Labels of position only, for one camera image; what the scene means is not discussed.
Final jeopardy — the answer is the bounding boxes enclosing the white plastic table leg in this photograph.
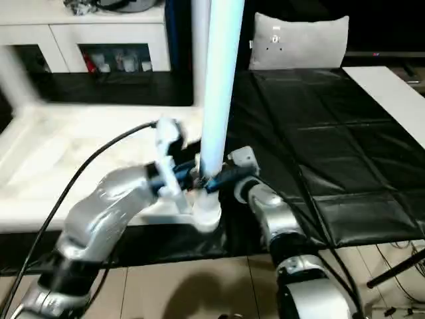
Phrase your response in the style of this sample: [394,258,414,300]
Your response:
[0,42,38,108]
[193,0,247,214]
[191,0,211,110]

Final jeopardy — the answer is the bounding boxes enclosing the white plastic table top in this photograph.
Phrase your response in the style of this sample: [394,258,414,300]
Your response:
[0,102,224,234]

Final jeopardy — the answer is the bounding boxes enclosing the black work mat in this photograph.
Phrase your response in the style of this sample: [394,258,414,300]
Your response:
[0,65,425,276]

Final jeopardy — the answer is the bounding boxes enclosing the black box with gold label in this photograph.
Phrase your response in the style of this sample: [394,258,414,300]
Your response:
[163,0,257,73]

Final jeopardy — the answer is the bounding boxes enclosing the grey printed cushion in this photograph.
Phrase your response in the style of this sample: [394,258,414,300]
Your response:
[248,12,351,71]

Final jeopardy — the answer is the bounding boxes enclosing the flat white board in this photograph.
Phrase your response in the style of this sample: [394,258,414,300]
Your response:
[341,64,425,151]

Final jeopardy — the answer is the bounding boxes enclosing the white cabinet with glass doors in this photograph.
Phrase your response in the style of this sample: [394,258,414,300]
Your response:
[0,0,174,74]

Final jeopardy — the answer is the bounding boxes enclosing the black metal tube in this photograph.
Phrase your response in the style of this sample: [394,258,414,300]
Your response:
[366,255,425,289]

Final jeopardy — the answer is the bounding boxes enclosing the black rod red band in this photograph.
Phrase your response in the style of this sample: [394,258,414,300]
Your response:
[344,51,425,58]

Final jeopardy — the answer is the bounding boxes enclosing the black tangled item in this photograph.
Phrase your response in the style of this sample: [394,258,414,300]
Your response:
[64,0,91,17]

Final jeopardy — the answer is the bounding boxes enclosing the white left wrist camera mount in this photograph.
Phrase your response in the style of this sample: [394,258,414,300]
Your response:
[153,115,191,214]

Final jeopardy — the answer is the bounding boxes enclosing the thin loose floor cables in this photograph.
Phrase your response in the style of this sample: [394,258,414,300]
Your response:
[374,240,425,317]

